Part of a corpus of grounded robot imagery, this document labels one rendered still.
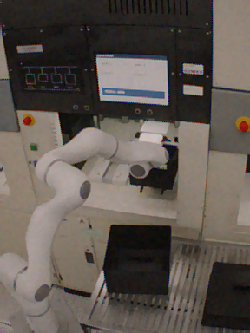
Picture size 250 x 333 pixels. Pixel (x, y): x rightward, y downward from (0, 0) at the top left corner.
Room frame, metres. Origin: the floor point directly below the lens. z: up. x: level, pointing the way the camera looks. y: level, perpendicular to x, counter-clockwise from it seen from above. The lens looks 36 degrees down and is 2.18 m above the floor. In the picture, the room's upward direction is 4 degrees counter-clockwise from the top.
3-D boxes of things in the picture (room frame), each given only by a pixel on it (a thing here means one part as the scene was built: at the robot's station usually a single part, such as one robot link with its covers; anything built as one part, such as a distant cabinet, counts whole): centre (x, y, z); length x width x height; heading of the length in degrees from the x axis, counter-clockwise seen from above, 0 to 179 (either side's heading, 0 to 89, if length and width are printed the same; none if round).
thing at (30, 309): (0.87, 0.41, 1.07); 0.19 x 0.12 x 0.24; 48
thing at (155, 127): (1.58, -0.15, 1.09); 0.24 x 0.20 x 0.32; 71
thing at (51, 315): (0.84, 0.39, 0.85); 0.19 x 0.19 x 0.18
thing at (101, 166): (1.78, 0.07, 0.89); 0.22 x 0.21 x 0.04; 162
